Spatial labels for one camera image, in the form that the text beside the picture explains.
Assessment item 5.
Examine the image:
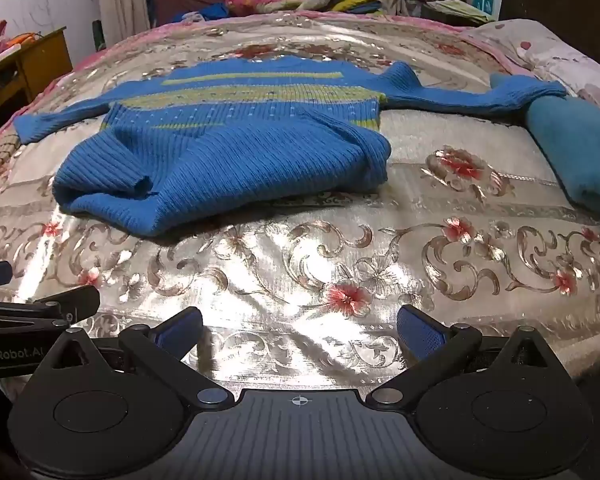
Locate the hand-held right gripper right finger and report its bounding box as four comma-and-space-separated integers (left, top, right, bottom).
367, 304, 553, 408

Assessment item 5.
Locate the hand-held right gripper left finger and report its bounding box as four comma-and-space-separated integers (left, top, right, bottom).
50, 306, 236, 408

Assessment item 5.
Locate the blue knit sweater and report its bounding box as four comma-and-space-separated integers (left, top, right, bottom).
14, 56, 568, 238

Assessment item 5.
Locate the wooden desk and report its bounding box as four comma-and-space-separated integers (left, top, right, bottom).
0, 27, 74, 127

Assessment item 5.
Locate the orange toy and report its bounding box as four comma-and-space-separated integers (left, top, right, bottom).
1, 32, 44, 50

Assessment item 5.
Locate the teal folded cloth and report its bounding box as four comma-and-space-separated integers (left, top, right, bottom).
490, 74, 600, 218

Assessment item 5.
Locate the white floral pillow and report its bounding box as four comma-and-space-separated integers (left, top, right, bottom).
461, 19, 600, 126

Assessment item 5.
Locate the blue crumpled cloth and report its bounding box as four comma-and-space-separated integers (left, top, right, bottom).
181, 2, 231, 24

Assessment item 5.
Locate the stack of papers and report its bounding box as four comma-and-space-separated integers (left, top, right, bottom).
426, 0, 500, 25

